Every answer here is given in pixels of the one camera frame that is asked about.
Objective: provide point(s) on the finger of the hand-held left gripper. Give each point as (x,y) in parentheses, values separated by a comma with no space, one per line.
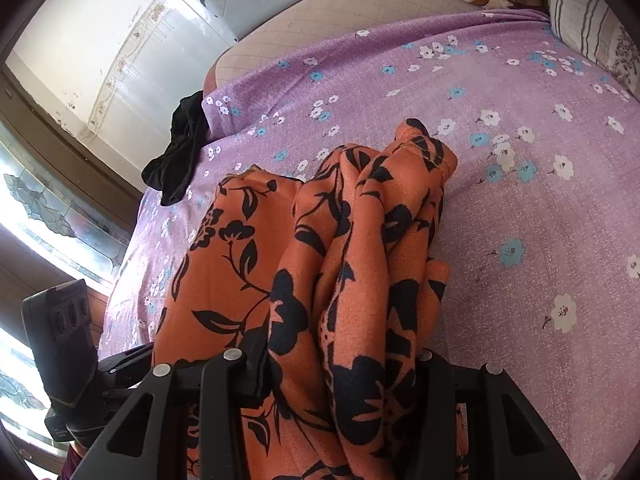
(127,357)

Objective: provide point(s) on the person's left forearm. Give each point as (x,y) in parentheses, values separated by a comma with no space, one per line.
(72,465)

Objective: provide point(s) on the orange black floral garment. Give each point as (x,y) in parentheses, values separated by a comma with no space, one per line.
(325,240)

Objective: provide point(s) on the purple floral bedsheet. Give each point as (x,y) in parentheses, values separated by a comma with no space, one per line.
(500,260)

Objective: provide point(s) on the black cloth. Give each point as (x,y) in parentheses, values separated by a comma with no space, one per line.
(180,160)

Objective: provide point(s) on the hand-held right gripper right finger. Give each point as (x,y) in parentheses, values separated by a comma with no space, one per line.
(445,385)

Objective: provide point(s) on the patterned glass window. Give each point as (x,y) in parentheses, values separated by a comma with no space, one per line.
(45,210)

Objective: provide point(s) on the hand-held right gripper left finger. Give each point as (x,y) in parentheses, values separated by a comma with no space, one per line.
(250,360)

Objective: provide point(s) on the pink quilted mattress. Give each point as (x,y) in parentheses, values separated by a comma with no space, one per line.
(310,15)

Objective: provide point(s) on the glossy white headboard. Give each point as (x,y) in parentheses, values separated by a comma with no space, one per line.
(165,50)

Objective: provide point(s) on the striped pillow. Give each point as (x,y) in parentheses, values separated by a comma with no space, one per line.
(580,10)

